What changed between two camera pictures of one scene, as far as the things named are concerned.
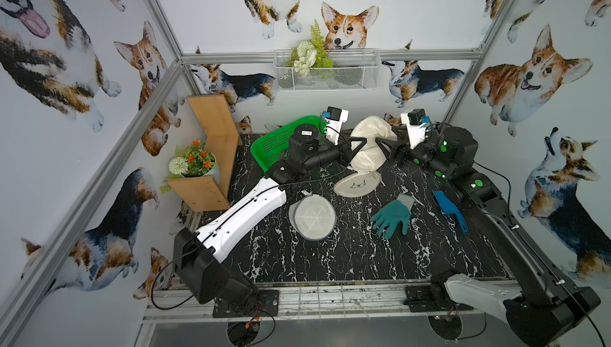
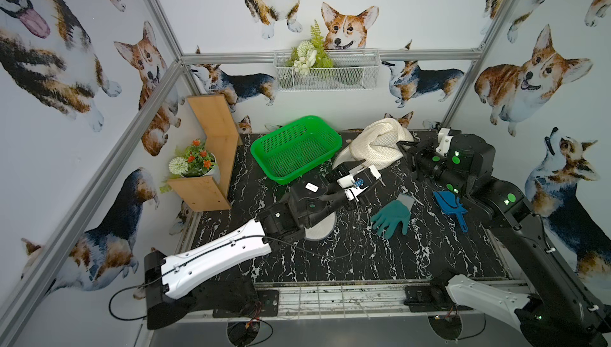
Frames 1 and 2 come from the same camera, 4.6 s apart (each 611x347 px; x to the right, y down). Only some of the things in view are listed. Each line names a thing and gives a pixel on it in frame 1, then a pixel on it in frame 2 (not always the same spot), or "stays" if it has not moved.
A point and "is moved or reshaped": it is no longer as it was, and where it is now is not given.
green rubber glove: [387, 220] stays
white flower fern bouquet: [309, 55] stays
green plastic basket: [276, 146] stays
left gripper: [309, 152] -> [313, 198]
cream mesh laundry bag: [368, 160] is moved or reshaped
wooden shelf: [207, 192] stays
